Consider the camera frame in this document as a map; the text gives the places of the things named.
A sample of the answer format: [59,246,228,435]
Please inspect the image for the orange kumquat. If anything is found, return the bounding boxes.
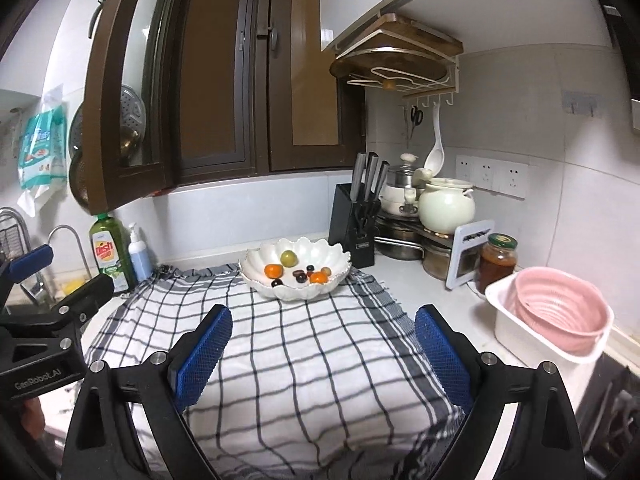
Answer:
[309,271,329,284]
[264,263,284,280]

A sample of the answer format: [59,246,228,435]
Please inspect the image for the black kitchen scissors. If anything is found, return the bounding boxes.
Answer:
[352,200,380,237]

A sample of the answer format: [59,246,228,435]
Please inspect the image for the steel faucet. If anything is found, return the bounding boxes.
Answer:
[0,206,94,306]

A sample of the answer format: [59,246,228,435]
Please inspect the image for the green dish soap bottle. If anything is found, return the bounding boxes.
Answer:
[89,214,134,294]

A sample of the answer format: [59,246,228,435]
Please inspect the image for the white blue pump bottle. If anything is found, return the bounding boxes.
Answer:
[128,223,153,282]

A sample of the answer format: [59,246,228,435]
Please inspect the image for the white plastic tub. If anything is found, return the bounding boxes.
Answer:
[485,273,614,410]

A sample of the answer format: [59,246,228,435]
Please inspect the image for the hanging wipes package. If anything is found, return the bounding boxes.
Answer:
[17,84,67,218]

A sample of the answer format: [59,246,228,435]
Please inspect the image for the pink colander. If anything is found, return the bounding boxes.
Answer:
[513,266,610,351]

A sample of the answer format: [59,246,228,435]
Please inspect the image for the glass jar of sauce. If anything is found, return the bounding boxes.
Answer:
[476,233,518,294]

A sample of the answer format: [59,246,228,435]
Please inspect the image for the steel strainer lid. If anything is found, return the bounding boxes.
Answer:
[67,84,146,166]

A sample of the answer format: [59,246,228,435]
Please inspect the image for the black white checked cloth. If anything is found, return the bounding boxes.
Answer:
[84,266,464,479]

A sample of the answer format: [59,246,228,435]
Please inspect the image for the steel pot lower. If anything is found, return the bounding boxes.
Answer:
[422,242,451,281]

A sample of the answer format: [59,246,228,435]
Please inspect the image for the steel pot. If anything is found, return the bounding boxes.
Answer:
[422,242,451,281]
[374,219,424,261]

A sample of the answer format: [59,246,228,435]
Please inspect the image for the orange kumquat in bowl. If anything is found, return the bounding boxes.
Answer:
[264,263,284,280]

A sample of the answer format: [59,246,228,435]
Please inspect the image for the large green plum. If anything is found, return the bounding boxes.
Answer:
[280,250,299,268]

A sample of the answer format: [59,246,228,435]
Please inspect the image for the red oval grape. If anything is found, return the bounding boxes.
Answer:
[293,270,307,283]

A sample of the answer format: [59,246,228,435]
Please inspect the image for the white scalloped ceramic bowl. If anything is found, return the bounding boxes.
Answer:
[239,237,352,302]

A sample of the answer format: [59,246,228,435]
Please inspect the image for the steel pot upper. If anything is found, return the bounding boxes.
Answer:
[374,219,424,261]

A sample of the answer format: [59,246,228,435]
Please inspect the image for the cream ceramic pot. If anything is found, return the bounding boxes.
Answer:
[413,168,476,234]

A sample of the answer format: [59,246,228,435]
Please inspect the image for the white lidded casserole pot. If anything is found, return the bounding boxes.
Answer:
[380,153,419,219]

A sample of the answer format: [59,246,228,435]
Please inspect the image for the black knife block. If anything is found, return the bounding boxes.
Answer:
[329,183,376,269]

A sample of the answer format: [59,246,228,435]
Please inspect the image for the white ladle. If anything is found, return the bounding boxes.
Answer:
[423,102,445,177]

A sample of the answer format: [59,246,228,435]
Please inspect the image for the wooden cutting boards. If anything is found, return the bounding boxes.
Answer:
[330,13,463,96]

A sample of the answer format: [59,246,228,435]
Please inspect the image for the white wall outlet strip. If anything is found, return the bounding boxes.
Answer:
[456,155,529,200]

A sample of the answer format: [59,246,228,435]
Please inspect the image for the brown window frame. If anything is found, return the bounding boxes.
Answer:
[81,0,364,214]

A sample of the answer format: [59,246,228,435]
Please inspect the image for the steel knife handle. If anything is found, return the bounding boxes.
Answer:
[362,152,378,202]
[349,153,367,203]
[374,160,390,200]

